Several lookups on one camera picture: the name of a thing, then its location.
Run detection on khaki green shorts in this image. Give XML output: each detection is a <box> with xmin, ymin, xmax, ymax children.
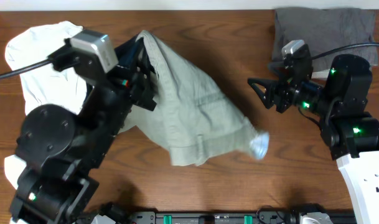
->
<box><xmin>115</xmin><ymin>30</ymin><xmax>269</xmax><ymax>166</ymax></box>

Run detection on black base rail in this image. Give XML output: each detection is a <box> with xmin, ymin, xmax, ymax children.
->
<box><xmin>83</xmin><ymin>202</ymin><xmax>358</xmax><ymax>224</ymax></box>

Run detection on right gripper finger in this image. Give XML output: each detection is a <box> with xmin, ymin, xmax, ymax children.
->
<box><xmin>267</xmin><ymin>61</ymin><xmax>284</xmax><ymax>77</ymax></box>
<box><xmin>248</xmin><ymin>78</ymin><xmax>278</xmax><ymax>109</ymax></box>

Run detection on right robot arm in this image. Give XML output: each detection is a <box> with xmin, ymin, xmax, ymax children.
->
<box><xmin>248</xmin><ymin>40</ymin><xmax>379</xmax><ymax>223</ymax></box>

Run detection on folded grey shorts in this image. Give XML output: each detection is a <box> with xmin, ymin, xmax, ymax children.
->
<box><xmin>272</xmin><ymin>7</ymin><xmax>376</xmax><ymax>62</ymax></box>

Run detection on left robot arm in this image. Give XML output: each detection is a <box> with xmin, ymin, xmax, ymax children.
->
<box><xmin>9</xmin><ymin>39</ymin><xmax>156</xmax><ymax>223</ymax></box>

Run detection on white shirt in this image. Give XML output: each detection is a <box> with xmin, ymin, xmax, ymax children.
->
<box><xmin>3</xmin><ymin>21</ymin><xmax>88</xmax><ymax>224</ymax></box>

